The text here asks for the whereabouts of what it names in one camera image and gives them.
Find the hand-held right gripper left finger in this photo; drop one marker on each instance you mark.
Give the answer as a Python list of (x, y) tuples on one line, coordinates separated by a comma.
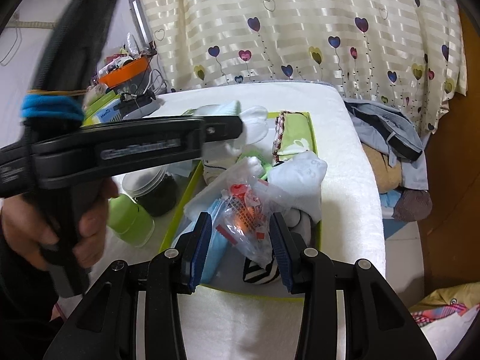
[(198, 255)]

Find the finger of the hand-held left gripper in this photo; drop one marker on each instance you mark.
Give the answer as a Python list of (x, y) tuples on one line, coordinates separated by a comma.
[(225, 127)]

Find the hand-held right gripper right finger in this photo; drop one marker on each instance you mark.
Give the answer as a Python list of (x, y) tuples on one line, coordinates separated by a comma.
[(280, 255)]

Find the stack of blue face masks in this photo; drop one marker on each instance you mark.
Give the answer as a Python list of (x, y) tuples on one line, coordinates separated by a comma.
[(215, 247)]

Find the white face mask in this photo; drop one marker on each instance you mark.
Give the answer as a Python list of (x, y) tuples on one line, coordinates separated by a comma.
[(251, 123)]

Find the black white striped sock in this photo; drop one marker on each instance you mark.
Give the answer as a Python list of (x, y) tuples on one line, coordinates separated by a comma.
[(262, 275)]

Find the clear plastic snack packet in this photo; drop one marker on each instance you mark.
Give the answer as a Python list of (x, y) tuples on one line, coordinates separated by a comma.
[(243, 217)]

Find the green white cardboard box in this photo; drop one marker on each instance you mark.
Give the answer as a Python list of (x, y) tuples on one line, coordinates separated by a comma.
[(187, 195)]

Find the green rabbit print towel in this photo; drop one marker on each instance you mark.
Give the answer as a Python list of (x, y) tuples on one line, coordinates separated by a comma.
[(294, 131)]

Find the person's left forearm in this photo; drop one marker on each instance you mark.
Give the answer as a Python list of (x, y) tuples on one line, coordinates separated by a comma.
[(18, 307)]

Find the person's left hand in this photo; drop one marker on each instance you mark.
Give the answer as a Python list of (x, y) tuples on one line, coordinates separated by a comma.
[(97, 217)]

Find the blue tissue pack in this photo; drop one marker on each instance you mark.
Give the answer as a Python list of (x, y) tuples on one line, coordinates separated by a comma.
[(108, 114)]

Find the lime green file box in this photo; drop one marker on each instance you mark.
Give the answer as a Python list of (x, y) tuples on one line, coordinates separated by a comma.
[(93, 110)]

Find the black grey VR headset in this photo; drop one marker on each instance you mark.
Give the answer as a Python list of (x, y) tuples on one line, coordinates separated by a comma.
[(142, 107)]

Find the dark jar with clear lid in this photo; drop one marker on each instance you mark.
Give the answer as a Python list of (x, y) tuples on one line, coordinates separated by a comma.
[(157, 195)]

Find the green jar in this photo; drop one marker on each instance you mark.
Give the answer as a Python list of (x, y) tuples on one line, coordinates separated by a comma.
[(131, 221)]

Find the orange storage box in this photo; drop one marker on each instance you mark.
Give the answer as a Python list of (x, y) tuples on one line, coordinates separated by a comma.
[(125, 73)]

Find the heart print curtain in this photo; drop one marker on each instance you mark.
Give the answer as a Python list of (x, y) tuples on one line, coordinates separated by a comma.
[(300, 26)]

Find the beige garment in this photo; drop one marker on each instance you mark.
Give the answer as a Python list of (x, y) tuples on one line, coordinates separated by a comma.
[(386, 176)]

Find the brown grey sock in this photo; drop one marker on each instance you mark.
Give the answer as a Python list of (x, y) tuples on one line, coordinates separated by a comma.
[(412, 204)]

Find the pile of clothes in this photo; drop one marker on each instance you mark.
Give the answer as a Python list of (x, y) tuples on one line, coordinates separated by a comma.
[(375, 127)]

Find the colourful plaid cloth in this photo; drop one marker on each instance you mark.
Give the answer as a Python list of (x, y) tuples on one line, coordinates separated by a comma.
[(442, 318)]

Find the wooden wardrobe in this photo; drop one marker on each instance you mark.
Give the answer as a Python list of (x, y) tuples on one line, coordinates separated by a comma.
[(457, 195)]

